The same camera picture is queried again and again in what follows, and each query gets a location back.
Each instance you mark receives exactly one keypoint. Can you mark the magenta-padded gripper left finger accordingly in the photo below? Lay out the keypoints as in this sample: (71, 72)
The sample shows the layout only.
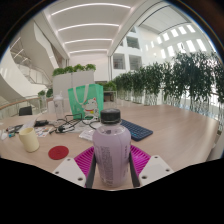
(81, 163)

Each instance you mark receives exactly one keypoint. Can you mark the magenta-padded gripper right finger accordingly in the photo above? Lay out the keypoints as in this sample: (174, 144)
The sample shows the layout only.
(141, 160)

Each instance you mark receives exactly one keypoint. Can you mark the purple drink bottle black cap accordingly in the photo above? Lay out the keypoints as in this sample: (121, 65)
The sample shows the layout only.
(111, 153)

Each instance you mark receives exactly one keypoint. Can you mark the clear plastic water bottle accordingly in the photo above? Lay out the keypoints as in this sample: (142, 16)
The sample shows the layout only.
(58, 106)

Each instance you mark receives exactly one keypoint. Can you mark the flat round red coaster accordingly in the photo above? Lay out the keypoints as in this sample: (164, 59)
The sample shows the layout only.
(58, 152)

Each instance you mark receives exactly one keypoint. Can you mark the white card packet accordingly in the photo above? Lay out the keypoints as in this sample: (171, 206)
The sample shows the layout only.
(86, 135)

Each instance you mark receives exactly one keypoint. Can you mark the dark blue keyboard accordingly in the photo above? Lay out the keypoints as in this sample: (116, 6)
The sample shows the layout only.
(138, 130)

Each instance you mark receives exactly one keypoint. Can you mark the colourful sticker sheet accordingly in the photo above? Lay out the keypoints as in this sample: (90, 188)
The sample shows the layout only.
(41, 131)

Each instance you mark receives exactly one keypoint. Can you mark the cream yellow mug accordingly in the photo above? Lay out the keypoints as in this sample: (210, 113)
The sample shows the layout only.
(29, 140)

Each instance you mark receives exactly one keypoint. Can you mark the small black box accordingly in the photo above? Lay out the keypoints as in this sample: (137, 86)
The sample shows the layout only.
(41, 123)

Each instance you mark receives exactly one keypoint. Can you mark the green cat-print tote bag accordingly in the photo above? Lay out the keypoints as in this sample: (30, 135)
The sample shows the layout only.
(86, 100)

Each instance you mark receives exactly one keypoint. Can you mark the small teal item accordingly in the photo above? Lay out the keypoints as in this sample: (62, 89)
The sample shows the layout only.
(11, 134)

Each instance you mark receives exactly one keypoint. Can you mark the black office chair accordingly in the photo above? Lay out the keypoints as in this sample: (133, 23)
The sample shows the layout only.
(25, 111)

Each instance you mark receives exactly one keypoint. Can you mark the tall white cabinet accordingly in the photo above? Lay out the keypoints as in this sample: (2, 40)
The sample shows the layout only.
(75, 80)

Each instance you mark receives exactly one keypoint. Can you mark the tall green tree hedge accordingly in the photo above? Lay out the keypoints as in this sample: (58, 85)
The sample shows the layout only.
(173, 80)

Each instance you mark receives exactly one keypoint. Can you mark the leafy cabinet planter plants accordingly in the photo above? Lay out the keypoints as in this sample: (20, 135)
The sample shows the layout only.
(75, 69)

